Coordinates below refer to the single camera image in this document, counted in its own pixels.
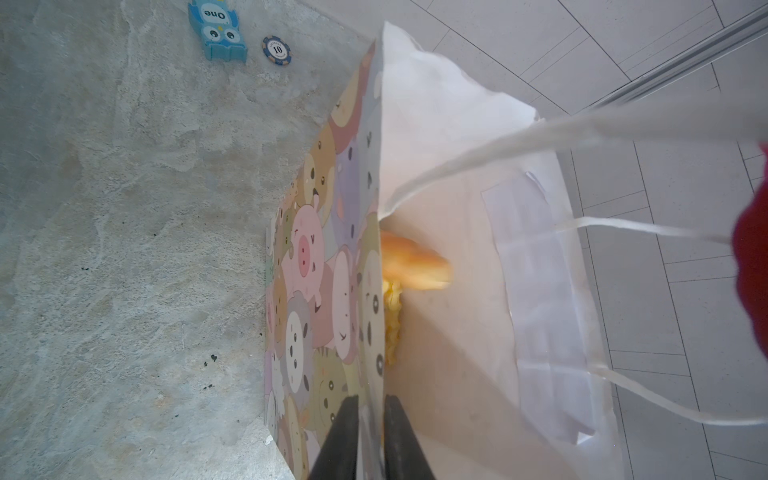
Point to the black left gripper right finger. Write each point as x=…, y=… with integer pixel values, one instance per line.
x=404, y=457

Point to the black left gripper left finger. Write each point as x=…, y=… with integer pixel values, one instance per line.
x=337, y=459

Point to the braided yellow fake bread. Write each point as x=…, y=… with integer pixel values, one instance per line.
x=392, y=291

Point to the long fake bread roll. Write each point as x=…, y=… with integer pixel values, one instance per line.
x=413, y=265

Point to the cartoon animal paper bag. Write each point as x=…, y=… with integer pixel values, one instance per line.
x=502, y=373

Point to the red kitchen tongs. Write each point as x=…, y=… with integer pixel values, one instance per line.
x=749, y=243

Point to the blue poker chip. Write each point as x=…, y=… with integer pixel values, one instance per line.
x=276, y=50

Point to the blue owl toy block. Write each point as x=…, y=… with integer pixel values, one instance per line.
x=218, y=28

